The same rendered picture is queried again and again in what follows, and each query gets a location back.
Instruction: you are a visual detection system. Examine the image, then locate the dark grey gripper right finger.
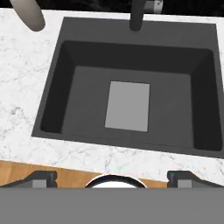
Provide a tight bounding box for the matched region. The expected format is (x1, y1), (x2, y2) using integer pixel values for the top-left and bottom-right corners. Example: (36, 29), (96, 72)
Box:
(166, 170), (224, 189)

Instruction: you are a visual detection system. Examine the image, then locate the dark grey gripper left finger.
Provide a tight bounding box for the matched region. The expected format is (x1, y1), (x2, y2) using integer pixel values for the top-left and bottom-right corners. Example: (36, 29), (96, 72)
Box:
(0, 171), (59, 189)

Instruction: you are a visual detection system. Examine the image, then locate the beige rounded object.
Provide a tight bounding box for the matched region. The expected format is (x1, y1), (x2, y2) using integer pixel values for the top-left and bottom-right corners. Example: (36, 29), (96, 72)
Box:
(9, 0), (46, 32)

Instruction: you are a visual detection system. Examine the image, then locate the dark grey tap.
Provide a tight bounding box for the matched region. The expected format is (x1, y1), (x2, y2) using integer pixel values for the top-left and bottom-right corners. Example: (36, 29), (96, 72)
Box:
(129, 0), (164, 33)

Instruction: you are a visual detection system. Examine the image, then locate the dark grey sink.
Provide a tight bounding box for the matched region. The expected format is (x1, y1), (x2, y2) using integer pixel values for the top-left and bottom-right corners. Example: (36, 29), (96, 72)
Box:
(31, 16), (224, 159)

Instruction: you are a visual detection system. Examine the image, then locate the white and black round object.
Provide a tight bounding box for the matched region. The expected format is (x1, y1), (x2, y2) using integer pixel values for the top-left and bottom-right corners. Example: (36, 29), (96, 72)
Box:
(84, 174), (147, 189)

